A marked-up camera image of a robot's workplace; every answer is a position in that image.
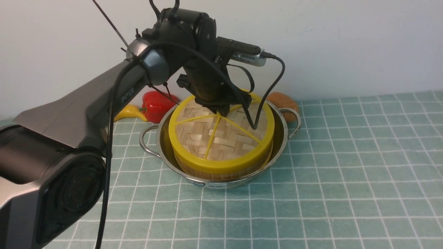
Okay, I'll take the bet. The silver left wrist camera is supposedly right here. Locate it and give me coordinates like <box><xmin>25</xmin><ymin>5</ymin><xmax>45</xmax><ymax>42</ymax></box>
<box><xmin>216</xmin><ymin>36</ymin><xmax>267</xmax><ymax>67</ymax></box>

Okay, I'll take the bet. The green checkered tablecloth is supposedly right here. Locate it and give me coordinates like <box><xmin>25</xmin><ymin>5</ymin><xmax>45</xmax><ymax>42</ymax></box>
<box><xmin>101</xmin><ymin>92</ymin><xmax>443</xmax><ymax>249</ymax></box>

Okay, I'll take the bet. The red plastic bell pepper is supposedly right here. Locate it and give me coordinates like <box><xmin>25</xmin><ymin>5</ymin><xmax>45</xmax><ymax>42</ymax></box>
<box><xmin>142</xmin><ymin>91</ymin><xmax>180</xmax><ymax>123</ymax></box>

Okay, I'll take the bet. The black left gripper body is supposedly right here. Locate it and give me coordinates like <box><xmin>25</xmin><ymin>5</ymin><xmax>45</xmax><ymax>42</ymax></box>
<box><xmin>142</xmin><ymin>8</ymin><xmax>252</xmax><ymax>117</ymax></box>

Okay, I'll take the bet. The yellow-rimmed bamboo steamer basket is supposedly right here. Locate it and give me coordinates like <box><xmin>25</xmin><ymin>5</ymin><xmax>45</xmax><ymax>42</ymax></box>
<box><xmin>172</xmin><ymin>136</ymin><xmax>273</xmax><ymax>180</ymax></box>

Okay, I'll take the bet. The brown bread roll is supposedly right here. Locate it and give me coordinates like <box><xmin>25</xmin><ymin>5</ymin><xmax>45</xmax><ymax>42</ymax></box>
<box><xmin>266</xmin><ymin>92</ymin><xmax>299</xmax><ymax>122</ymax></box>

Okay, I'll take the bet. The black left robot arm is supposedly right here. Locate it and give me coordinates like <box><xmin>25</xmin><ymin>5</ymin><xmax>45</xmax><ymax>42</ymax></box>
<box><xmin>1</xmin><ymin>5</ymin><xmax>261</xmax><ymax>249</ymax></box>

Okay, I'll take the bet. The yellow plastic banana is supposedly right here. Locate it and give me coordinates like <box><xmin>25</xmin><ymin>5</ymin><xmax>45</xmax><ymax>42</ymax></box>
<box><xmin>114</xmin><ymin>104</ymin><xmax>148</xmax><ymax>122</ymax></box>

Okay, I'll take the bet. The yellow woven bamboo steamer lid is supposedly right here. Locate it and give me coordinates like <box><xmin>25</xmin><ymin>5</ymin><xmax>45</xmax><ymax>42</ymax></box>
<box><xmin>168</xmin><ymin>94</ymin><xmax>275</xmax><ymax>180</ymax></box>

